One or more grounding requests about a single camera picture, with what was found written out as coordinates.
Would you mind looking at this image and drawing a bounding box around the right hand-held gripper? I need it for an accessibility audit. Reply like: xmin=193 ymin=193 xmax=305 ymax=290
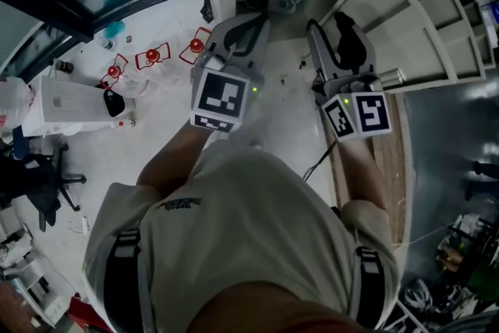
xmin=306 ymin=11 xmax=405 ymax=143

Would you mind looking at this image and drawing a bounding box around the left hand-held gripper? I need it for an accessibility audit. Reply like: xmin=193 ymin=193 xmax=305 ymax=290
xmin=189 ymin=12 xmax=272 ymax=135

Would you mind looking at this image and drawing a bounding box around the person's right forearm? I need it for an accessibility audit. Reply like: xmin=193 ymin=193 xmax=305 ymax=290
xmin=337 ymin=136 xmax=391 ymax=214

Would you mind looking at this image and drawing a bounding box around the person's left forearm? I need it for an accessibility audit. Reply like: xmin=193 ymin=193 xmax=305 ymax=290
xmin=136 ymin=124 xmax=210 ymax=200

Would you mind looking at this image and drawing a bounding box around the small black pouch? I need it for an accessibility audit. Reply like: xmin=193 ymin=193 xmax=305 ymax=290
xmin=200 ymin=0 xmax=214 ymax=24

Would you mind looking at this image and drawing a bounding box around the clear water jug red cap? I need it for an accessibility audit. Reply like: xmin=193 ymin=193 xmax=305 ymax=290
xmin=98 ymin=53 xmax=130 ymax=91
xmin=133 ymin=42 xmax=173 ymax=91
xmin=178 ymin=27 xmax=214 ymax=66

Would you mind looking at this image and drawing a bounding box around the wooden plank board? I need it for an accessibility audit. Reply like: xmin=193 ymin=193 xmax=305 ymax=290
xmin=321 ymin=91 xmax=409 ymax=246

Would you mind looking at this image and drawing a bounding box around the teal plastic bag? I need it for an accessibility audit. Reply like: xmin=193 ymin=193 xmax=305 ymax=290
xmin=104 ymin=20 xmax=127 ymax=39

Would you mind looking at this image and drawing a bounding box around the blue and white box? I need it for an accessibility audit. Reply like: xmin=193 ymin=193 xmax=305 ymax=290
xmin=481 ymin=0 xmax=499 ymax=30

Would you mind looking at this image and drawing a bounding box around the small dark jar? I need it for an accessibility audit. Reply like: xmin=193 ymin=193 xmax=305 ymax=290
xmin=54 ymin=58 xmax=75 ymax=75

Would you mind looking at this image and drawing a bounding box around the white water dispenser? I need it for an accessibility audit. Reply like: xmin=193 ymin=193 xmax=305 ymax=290
xmin=21 ymin=74 xmax=138 ymax=137

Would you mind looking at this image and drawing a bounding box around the person's white t-shirt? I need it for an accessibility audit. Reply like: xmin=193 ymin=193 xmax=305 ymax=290
xmin=83 ymin=140 xmax=402 ymax=333

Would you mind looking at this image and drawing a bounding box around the large clear water bottle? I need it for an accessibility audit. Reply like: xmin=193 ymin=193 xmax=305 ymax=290
xmin=0 ymin=76 xmax=33 ymax=129

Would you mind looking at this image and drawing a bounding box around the cluttered metal rack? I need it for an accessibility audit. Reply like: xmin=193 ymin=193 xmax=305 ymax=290
xmin=389 ymin=206 xmax=499 ymax=333

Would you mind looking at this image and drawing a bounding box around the blue chair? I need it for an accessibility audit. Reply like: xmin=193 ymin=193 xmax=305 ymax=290
xmin=10 ymin=126 xmax=31 ymax=161

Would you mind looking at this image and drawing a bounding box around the black office chair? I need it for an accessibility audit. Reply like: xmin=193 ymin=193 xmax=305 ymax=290
xmin=0 ymin=143 xmax=87 ymax=233

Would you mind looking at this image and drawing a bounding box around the white bicycle helmet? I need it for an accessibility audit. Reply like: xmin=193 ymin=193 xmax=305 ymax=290
xmin=403 ymin=278 xmax=434 ymax=310

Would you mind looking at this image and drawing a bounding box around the person's chin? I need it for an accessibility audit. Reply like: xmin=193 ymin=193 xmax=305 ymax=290
xmin=186 ymin=280 xmax=367 ymax=333

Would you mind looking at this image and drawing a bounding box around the red box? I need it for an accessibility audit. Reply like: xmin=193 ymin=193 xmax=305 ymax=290
xmin=68 ymin=294 xmax=115 ymax=333

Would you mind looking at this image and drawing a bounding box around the black cable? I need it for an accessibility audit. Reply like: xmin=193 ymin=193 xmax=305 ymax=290
xmin=303 ymin=140 xmax=338 ymax=182

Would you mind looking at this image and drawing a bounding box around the black right harness strap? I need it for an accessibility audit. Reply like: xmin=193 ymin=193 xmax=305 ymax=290
xmin=352 ymin=245 xmax=388 ymax=328

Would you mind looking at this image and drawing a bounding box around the black harness strap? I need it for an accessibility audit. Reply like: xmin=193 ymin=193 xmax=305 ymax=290
xmin=103 ymin=229 xmax=143 ymax=333
xmin=352 ymin=245 xmax=388 ymax=328

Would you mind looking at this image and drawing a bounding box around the black left harness strap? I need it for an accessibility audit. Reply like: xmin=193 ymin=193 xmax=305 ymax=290
xmin=103 ymin=229 xmax=143 ymax=333

